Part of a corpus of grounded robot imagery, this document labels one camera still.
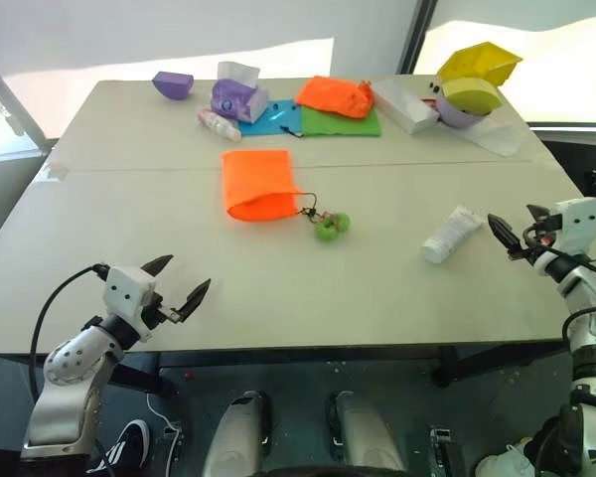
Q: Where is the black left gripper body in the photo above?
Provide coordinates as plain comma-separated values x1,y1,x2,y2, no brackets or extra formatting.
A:
136,291,183,345

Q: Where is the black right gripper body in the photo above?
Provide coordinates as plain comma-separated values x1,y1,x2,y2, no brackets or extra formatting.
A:
507,216,560,260

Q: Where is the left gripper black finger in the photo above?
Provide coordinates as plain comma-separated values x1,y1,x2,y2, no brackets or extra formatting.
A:
172,277,213,325
139,254,175,278

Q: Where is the white cream tube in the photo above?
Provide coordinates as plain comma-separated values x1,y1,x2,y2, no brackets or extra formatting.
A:
421,204,484,264

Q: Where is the lilac bowl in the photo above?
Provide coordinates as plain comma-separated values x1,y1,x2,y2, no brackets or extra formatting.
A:
435,91,493,130

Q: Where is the black and white sneaker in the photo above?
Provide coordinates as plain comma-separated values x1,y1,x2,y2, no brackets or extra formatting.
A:
85,419,152,477

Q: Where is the silver robot leg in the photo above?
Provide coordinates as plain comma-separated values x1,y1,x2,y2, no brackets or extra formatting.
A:
201,391,274,477
326,391,407,477

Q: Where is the small pink white bottle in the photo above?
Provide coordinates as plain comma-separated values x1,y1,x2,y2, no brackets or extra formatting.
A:
195,107,243,142

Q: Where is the green toy grape bunch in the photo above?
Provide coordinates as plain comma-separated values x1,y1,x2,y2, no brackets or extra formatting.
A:
313,211,353,245

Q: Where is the long white box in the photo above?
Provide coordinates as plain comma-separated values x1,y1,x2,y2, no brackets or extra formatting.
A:
372,78,441,136

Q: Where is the yellow plastic bin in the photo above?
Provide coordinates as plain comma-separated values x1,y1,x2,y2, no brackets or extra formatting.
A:
436,42,523,91

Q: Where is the small purple bowl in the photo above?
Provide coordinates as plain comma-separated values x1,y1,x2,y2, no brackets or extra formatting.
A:
151,71,196,102

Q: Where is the purple tissue pack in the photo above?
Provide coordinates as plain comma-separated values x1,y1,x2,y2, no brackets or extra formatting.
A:
209,61,271,125

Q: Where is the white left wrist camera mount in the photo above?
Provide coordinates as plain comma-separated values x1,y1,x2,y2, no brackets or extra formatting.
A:
102,265,158,330

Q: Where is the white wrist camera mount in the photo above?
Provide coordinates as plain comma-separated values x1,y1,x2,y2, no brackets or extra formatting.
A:
550,197,596,255
102,265,158,330

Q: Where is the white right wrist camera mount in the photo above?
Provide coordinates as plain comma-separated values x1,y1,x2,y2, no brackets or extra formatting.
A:
550,197,596,255

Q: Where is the black table frame brace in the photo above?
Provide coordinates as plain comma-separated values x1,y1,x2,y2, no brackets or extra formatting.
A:
109,353,164,395
430,346,570,388

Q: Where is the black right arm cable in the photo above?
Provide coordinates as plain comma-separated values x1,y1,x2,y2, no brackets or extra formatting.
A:
550,247,596,355

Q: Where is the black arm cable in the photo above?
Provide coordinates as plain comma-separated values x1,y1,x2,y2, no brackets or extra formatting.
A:
28,265,111,398
550,247,596,355

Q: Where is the thin white cable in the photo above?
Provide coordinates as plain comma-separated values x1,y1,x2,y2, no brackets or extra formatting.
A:
145,391,181,434

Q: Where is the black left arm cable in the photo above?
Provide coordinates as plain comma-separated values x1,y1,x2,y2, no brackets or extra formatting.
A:
28,265,111,398

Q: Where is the orange fabric pouch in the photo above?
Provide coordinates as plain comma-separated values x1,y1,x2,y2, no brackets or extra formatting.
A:
221,148,305,224

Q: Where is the metal foot bracket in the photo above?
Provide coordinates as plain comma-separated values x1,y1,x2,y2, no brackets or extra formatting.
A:
428,425,454,477
159,422,186,477

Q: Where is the green cloth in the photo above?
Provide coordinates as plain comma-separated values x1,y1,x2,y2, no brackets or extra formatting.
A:
300,105,382,138

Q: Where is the dark window post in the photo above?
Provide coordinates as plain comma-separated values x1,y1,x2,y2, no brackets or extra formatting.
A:
395,0,439,77

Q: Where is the orange bag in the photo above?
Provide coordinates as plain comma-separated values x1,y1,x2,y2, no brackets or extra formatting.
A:
294,75,377,120

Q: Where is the grey window frame post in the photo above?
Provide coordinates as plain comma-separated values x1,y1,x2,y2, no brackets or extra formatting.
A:
0,48,47,146

